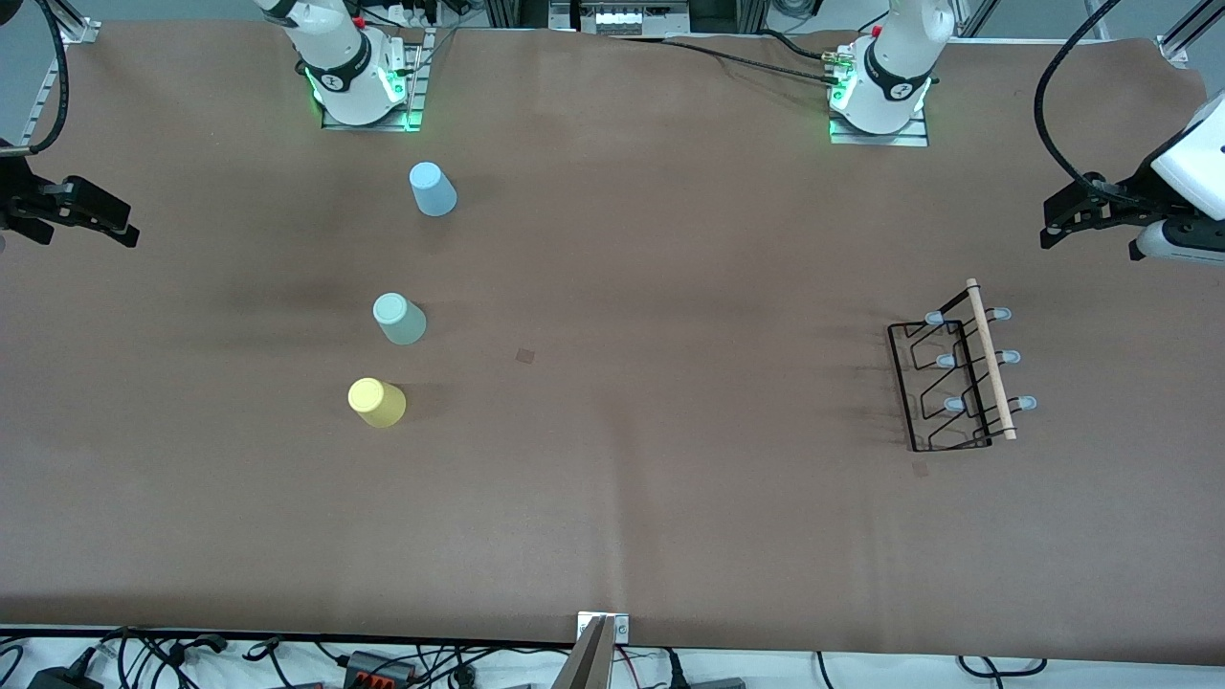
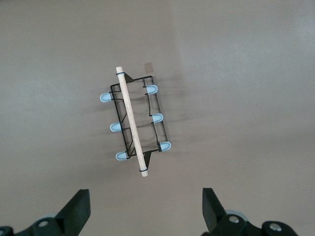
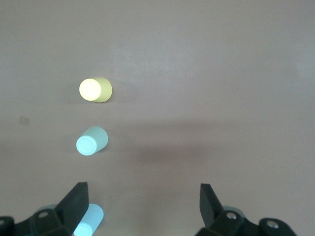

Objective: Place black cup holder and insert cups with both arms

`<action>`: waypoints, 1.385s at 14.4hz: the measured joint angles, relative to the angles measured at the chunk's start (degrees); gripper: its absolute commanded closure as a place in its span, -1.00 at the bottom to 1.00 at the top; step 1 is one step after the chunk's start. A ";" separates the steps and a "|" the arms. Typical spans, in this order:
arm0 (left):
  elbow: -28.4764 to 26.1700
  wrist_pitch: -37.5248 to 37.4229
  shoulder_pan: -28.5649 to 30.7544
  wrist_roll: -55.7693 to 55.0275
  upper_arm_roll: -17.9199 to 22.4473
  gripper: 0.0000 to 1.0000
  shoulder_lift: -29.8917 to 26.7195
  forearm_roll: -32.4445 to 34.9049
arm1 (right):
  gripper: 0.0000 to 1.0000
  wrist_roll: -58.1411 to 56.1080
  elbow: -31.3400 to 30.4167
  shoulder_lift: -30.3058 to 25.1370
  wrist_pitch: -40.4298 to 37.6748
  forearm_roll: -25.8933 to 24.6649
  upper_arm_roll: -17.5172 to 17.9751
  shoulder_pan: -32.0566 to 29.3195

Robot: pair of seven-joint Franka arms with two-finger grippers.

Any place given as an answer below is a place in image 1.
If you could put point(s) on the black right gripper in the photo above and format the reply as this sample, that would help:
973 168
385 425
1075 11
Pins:
19 194

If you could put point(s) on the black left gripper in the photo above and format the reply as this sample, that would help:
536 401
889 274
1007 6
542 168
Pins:
1141 190

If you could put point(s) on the pale green plastic cup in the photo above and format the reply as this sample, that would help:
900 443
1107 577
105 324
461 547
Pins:
400 321

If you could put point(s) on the yellow plastic cup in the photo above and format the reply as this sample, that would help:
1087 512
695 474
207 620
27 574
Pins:
378 402

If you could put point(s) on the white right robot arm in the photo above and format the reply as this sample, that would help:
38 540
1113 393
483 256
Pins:
335 48

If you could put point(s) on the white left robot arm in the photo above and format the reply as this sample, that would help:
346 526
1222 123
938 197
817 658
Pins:
900 57

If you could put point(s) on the light blue plastic cup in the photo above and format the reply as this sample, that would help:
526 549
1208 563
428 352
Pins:
434 189

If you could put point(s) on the black power adapter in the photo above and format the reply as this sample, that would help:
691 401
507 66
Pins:
57 679

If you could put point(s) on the brown table cover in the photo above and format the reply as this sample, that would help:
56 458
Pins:
670 478

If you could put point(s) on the white power strip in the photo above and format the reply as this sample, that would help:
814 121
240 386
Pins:
622 19

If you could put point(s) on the black orange connector block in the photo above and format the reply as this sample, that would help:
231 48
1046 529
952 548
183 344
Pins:
378 667

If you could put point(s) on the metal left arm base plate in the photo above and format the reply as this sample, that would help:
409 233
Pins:
880 140

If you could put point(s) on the dark aluminium frame post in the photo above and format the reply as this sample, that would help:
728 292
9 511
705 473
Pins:
752 14
517 11

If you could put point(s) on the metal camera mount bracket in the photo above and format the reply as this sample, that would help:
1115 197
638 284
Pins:
589 660

